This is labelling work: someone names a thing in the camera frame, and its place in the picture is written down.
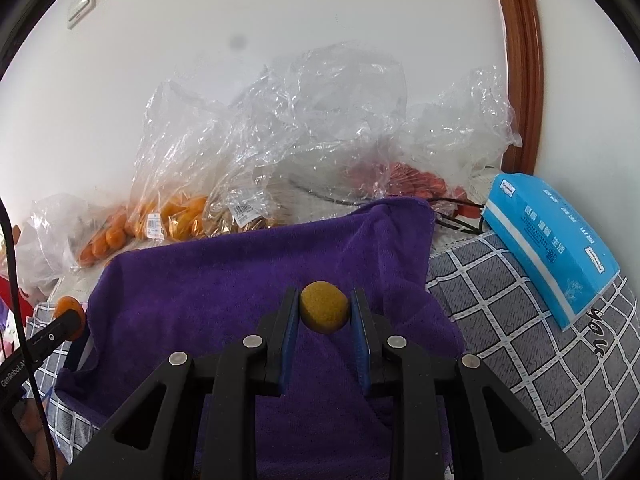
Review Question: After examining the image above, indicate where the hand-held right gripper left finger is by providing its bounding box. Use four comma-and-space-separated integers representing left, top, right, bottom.
65, 287, 300, 480

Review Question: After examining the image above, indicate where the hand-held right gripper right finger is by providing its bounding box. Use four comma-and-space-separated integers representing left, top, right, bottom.
352, 287, 583, 480

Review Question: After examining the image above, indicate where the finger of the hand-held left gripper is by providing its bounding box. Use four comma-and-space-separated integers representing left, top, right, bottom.
29, 309, 88, 362

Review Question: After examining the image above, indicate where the large orange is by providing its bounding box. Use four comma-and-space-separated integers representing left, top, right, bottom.
54, 296, 87, 342

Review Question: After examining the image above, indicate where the brown kiwi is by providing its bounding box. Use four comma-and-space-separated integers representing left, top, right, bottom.
299, 281, 349, 333

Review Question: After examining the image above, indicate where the clear bag of mandarins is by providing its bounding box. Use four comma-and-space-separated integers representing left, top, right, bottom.
65, 195, 141, 273

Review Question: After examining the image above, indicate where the purple towel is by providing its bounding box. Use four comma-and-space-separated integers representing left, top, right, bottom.
54, 197, 466, 480

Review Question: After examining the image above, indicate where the grey plaid blanket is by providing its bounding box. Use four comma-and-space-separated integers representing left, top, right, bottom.
22, 210, 640, 480

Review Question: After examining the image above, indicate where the clear bag of golden fruit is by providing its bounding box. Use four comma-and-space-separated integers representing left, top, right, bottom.
205, 180, 283, 238

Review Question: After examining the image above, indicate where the clear bag of oranges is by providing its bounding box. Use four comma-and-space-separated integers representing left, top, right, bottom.
127, 80, 211, 246

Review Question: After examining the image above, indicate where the clear bag of red fruit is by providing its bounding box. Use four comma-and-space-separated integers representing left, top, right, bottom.
345, 65, 523, 218

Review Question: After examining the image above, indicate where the blue tissue pack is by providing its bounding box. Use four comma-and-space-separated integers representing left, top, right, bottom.
481, 172, 622, 332

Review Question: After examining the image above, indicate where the empty clear plastic bag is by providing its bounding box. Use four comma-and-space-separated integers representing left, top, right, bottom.
220, 42, 408, 201

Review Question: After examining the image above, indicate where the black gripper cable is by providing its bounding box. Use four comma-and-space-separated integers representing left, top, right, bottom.
0, 199, 57, 480

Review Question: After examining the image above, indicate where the white light switch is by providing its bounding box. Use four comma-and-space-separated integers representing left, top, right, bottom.
66, 0, 99, 30

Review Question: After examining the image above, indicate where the brown wooden door frame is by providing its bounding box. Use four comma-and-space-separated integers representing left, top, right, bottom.
487, 0, 545, 175

